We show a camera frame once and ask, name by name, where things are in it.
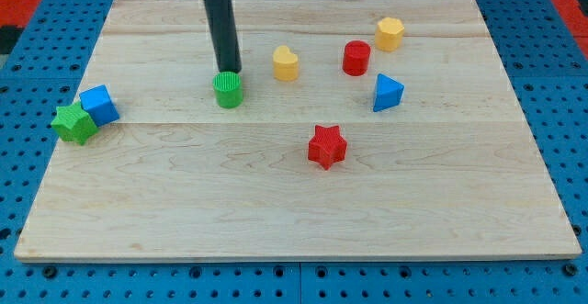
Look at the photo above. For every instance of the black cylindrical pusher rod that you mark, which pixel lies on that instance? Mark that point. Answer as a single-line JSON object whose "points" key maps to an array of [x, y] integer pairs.
{"points": [[223, 34]]}

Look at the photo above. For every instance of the green cylinder block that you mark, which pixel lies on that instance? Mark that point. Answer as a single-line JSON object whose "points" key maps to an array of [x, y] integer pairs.
{"points": [[228, 89]]}

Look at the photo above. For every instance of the yellow heart block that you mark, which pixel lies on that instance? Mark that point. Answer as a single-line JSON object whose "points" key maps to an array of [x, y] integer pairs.
{"points": [[285, 64]]}

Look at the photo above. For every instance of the wooden board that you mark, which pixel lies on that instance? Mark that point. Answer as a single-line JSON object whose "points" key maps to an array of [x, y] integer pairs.
{"points": [[450, 174]]}

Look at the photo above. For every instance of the red cylinder block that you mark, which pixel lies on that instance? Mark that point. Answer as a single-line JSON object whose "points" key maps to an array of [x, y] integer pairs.
{"points": [[356, 57]]}

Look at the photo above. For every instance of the blue cube block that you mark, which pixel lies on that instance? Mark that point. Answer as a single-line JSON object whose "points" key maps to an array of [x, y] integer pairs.
{"points": [[99, 105]]}

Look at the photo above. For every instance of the yellow hexagon block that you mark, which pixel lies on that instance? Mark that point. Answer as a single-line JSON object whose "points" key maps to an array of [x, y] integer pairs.
{"points": [[389, 33]]}

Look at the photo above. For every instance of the red star block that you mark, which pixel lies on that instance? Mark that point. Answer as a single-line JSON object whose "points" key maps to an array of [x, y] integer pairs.
{"points": [[327, 146]]}

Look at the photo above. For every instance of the green star block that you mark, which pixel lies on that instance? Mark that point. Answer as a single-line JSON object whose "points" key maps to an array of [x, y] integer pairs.
{"points": [[73, 123]]}

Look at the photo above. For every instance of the blue triangle block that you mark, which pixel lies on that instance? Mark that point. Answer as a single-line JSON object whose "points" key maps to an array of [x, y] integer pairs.
{"points": [[388, 93]]}

